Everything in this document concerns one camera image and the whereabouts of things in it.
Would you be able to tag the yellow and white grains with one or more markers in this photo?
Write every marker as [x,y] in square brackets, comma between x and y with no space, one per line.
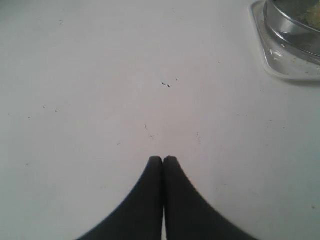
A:
[312,16]

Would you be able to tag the white plastic tray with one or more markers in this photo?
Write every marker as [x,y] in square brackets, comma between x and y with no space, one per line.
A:
[276,59]

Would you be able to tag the round stainless steel sieve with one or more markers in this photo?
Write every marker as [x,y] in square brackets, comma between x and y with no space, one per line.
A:
[282,21]

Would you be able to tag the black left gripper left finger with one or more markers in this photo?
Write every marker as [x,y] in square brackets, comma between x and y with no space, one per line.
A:
[140,215]

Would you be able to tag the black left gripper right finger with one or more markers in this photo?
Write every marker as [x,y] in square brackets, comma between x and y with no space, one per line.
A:
[188,216]

